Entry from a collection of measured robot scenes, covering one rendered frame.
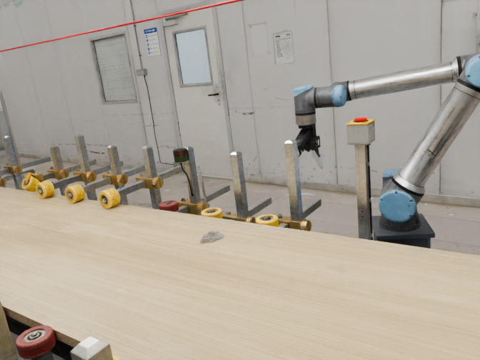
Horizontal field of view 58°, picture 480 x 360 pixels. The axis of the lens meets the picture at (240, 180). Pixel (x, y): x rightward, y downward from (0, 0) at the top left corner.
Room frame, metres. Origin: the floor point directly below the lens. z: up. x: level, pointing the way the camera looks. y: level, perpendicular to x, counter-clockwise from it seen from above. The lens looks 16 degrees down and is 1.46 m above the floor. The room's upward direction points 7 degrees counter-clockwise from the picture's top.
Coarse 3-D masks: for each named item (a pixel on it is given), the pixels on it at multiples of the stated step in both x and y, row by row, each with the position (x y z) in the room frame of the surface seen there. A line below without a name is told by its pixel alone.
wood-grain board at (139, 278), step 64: (0, 192) 2.33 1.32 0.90; (0, 256) 1.39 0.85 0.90; (64, 256) 1.33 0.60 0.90; (128, 256) 1.26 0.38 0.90; (192, 256) 1.21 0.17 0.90; (256, 256) 1.15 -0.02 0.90; (320, 256) 1.11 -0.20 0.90; (384, 256) 1.06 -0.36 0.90; (448, 256) 1.02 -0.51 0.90; (64, 320) 0.94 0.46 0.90; (128, 320) 0.90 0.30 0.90; (192, 320) 0.87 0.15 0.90; (256, 320) 0.84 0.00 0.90; (320, 320) 0.81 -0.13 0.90; (384, 320) 0.78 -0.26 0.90; (448, 320) 0.76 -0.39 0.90
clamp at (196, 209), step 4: (188, 200) 1.87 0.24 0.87; (180, 204) 1.85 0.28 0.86; (184, 204) 1.83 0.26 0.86; (188, 204) 1.82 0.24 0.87; (192, 204) 1.81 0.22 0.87; (196, 204) 1.79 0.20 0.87; (200, 204) 1.80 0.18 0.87; (204, 204) 1.80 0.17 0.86; (192, 208) 1.81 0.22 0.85; (196, 208) 1.79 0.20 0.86; (200, 208) 1.78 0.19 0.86; (204, 208) 1.80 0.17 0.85; (192, 212) 1.81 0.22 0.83; (196, 212) 1.79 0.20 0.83; (200, 212) 1.78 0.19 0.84
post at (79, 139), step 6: (78, 138) 2.25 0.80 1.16; (78, 144) 2.26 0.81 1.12; (84, 144) 2.27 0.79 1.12; (78, 150) 2.26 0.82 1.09; (84, 150) 2.27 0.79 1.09; (84, 156) 2.26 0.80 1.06; (84, 162) 2.25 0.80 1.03; (84, 168) 2.25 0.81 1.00; (90, 168) 2.27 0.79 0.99; (90, 192) 2.25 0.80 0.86; (90, 198) 2.25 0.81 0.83; (96, 198) 2.27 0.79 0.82
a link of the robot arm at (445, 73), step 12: (456, 60) 1.77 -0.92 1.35; (396, 72) 1.89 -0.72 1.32; (408, 72) 1.86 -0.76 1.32; (420, 72) 1.83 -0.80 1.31; (432, 72) 1.81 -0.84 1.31; (444, 72) 1.79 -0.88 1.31; (456, 72) 1.76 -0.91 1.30; (336, 84) 1.94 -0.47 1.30; (348, 84) 1.95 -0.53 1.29; (360, 84) 1.93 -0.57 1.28; (372, 84) 1.90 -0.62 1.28; (384, 84) 1.88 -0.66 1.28; (396, 84) 1.86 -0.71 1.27; (408, 84) 1.84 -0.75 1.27; (420, 84) 1.83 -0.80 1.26; (432, 84) 1.82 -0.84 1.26; (348, 96) 1.95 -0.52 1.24; (360, 96) 1.94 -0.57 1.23
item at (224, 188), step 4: (224, 184) 2.09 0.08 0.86; (220, 188) 2.03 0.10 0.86; (224, 188) 2.04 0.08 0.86; (228, 188) 2.06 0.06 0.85; (212, 192) 1.98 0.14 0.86; (216, 192) 1.99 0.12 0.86; (220, 192) 2.01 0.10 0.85; (224, 192) 2.03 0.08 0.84; (208, 196) 1.93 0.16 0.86; (212, 196) 1.96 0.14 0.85; (216, 196) 1.98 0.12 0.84; (208, 200) 1.93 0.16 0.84; (180, 208) 1.80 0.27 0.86; (184, 208) 1.80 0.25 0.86; (188, 208) 1.82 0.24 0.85; (180, 212) 1.78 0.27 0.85; (184, 212) 1.80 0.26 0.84; (188, 212) 1.82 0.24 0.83
